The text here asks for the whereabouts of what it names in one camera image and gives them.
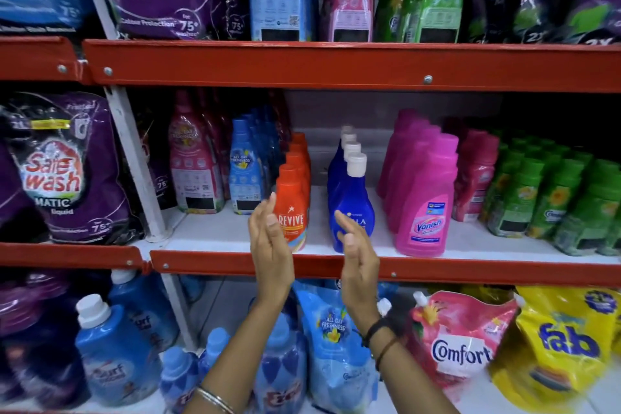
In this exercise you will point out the person's left hand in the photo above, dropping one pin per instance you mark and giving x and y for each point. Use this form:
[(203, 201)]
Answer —
[(271, 263)]

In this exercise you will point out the person's right hand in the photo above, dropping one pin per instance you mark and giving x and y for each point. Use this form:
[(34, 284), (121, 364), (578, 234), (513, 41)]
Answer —
[(361, 282)]

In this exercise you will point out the person's left thumb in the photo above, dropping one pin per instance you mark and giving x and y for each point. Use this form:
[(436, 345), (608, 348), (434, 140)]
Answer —
[(280, 236)]

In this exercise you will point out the person's right thumb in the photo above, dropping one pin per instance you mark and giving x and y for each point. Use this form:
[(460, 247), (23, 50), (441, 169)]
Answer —
[(350, 256)]

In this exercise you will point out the person's right forearm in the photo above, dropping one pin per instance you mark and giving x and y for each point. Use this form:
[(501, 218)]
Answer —
[(412, 379)]

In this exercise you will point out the person's left forearm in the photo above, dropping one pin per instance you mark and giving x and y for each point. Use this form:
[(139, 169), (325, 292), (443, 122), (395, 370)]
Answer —
[(237, 360)]

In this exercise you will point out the orange bottle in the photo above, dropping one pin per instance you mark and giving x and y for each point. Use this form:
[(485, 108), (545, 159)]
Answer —
[(301, 164), (303, 147), (300, 136), (290, 214)]

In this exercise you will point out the white shelf board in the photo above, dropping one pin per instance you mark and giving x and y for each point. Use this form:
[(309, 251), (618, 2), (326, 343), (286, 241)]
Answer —
[(385, 241)]

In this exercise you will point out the blue bottle with white cap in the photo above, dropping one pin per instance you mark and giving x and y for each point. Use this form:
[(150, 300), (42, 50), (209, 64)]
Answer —
[(344, 129), (345, 152), (354, 200), (345, 138)]

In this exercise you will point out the row of blue softener bottles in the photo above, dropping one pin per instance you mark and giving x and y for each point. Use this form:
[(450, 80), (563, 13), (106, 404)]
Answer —
[(246, 171)]

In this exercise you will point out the black thread wristband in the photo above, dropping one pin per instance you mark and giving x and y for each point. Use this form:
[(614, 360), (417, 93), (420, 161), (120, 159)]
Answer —
[(377, 329)]

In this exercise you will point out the long red shelf beam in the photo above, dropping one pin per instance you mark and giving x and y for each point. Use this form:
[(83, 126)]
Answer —
[(436, 270), (339, 67)]

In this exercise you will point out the pink stain remover bottle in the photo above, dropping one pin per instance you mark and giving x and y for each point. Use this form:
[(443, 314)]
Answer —
[(417, 156), (406, 142), (398, 132), (429, 214)]

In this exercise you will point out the brown thread wristband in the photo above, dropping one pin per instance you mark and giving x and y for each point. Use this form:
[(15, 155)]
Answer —
[(386, 353)]

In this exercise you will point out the small blue detergent bottle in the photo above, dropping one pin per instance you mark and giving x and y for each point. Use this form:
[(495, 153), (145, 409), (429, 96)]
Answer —
[(178, 379), (281, 370), (213, 348)]

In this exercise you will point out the pink softener refill pouch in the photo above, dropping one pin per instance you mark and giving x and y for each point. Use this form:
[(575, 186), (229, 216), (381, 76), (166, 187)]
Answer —
[(456, 345)]

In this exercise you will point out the magenta softener bottle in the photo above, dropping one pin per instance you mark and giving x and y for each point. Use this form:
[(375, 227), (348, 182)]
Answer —
[(478, 176), (458, 130)]

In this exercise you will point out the large blue white-capped detergent bottle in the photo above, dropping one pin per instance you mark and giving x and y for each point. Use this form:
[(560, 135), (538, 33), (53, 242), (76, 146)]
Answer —
[(116, 360), (145, 312)]

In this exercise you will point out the silver bangle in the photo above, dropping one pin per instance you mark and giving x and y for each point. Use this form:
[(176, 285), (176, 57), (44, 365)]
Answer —
[(216, 398)]

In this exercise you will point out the group of small green bottles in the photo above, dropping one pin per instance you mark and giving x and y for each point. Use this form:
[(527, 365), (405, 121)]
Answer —
[(558, 195)]

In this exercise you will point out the short red shelf beam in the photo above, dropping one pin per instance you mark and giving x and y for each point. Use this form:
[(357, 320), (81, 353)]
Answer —
[(34, 59), (63, 257)]

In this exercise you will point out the yellow detergent pouch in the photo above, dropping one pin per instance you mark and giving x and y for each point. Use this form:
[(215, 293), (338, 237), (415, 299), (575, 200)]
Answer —
[(558, 345)]

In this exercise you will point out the purple detergent bottle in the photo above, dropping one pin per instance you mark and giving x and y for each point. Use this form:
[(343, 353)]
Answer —
[(29, 302)]

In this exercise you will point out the dark blue detergent bottle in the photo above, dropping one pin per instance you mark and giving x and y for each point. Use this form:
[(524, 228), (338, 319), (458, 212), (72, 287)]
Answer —
[(43, 370)]

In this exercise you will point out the white shelf upright post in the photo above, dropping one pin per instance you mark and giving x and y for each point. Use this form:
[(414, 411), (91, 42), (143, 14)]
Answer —
[(138, 161)]

